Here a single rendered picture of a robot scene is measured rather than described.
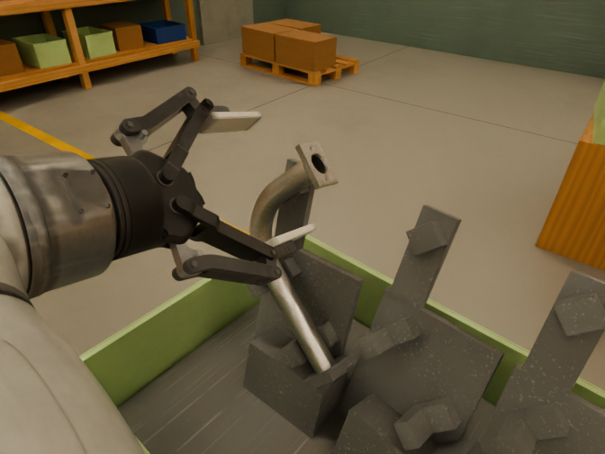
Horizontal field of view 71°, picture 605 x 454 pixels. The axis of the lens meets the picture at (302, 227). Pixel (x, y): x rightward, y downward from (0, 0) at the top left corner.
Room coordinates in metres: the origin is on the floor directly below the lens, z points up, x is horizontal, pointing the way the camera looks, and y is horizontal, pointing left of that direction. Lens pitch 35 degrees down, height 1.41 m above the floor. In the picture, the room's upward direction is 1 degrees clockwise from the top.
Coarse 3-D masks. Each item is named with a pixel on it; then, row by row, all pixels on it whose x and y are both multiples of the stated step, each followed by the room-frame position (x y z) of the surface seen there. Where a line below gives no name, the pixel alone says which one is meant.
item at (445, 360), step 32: (416, 224) 0.42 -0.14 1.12; (448, 224) 0.40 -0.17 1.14; (416, 256) 0.40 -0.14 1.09; (416, 288) 0.38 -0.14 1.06; (384, 320) 0.38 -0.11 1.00; (416, 320) 0.36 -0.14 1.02; (384, 352) 0.35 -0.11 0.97; (416, 352) 0.34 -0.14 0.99; (448, 352) 0.32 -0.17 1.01; (480, 352) 0.31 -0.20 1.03; (352, 384) 0.35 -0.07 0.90; (384, 384) 0.33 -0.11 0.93; (416, 384) 0.32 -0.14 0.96; (448, 384) 0.30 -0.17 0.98; (480, 384) 0.29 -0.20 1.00; (352, 416) 0.29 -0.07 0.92; (384, 416) 0.30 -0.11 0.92; (352, 448) 0.27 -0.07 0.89; (384, 448) 0.26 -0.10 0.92
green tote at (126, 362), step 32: (320, 256) 0.58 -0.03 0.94; (192, 288) 0.47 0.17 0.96; (224, 288) 0.51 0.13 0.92; (384, 288) 0.50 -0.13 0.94; (160, 320) 0.42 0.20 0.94; (192, 320) 0.46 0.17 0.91; (224, 320) 0.50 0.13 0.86; (448, 320) 0.43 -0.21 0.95; (96, 352) 0.35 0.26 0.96; (128, 352) 0.38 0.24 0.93; (160, 352) 0.41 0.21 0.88; (512, 352) 0.37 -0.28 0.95; (128, 384) 0.37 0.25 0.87; (576, 384) 0.32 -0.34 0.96
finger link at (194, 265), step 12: (192, 264) 0.25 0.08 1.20; (204, 264) 0.26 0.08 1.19; (216, 264) 0.27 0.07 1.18; (228, 264) 0.27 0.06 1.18; (240, 264) 0.28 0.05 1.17; (252, 264) 0.29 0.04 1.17; (264, 264) 0.29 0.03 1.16; (204, 276) 0.27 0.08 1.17; (216, 276) 0.27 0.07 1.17; (228, 276) 0.28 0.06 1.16; (240, 276) 0.28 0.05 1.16; (252, 276) 0.28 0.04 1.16; (264, 276) 0.28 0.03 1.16; (276, 276) 0.29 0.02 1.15
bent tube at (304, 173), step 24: (312, 144) 0.46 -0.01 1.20; (312, 168) 0.43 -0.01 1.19; (264, 192) 0.46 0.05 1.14; (288, 192) 0.44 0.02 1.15; (264, 216) 0.45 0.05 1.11; (264, 240) 0.45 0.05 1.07; (288, 288) 0.41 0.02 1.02; (288, 312) 0.39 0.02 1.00; (312, 336) 0.37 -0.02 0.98; (312, 360) 0.35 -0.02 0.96
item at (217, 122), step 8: (216, 112) 0.41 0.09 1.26; (224, 112) 0.41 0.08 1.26; (232, 112) 0.42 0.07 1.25; (240, 112) 0.43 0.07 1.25; (248, 112) 0.44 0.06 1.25; (256, 112) 0.45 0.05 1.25; (208, 120) 0.40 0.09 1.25; (216, 120) 0.40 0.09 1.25; (224, 120) 0.41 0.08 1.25; (232, 120) 0.42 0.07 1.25; (240, 120) 0.43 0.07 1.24; (248, 120) 0.44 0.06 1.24; (256, 120) 0.45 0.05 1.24; (208, 128) 0.40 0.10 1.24; (216, 128) 0.41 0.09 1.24; (224, 128) 0.42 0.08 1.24; (232, 128) 0.43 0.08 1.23; (240, 128) 0.44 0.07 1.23; (248, 128) 0.45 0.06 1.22
